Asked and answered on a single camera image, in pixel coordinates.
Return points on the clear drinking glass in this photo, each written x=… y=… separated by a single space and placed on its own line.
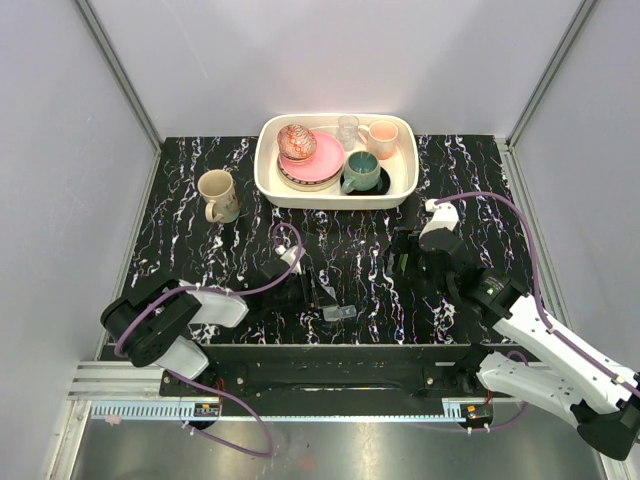
x=347 y=131

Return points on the red patterned ceramic bowl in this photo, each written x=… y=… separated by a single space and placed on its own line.
x=296 y=143

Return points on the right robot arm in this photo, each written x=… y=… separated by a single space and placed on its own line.
x=593 y=393

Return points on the white rectangular dish tub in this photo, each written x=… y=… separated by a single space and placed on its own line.
x=403 y=167

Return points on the striped rim ceramic plate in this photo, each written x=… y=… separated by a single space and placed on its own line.
x=305 y=185

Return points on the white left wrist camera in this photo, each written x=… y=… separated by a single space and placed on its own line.
x=292 y=256

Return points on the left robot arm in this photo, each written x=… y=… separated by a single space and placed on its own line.
x=148 y=322

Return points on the teal glazed ceramic mug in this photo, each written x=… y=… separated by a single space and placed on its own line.
x=361 y=172

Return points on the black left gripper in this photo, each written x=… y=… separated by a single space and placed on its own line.
x=320 y=298

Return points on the black saucer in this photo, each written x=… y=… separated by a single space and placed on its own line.
x=381 y=188

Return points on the pink ceramic plate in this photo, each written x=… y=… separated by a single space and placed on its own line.
x=328 y=149

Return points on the cream illustrated ceramic mug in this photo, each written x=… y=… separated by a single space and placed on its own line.
x=217 y=188

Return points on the clear weekly pill organizer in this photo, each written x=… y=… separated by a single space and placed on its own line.
x=331 y=310

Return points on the slotted cable duct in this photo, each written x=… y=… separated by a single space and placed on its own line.
x=159 y=410

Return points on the pink ceramic mug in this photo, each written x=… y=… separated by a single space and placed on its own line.
x=380 y=138

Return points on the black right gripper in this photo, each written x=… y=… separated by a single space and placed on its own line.
x=405 y=240

